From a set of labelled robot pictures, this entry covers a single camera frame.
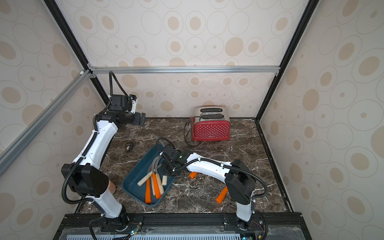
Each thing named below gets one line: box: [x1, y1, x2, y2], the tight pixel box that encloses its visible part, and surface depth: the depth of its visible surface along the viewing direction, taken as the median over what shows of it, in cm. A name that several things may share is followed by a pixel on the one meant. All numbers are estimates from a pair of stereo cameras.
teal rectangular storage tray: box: [122, 144, 176, 207], surface depth 86 cm
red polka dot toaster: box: [190, 105, 231, 142], surface depth 99 cm
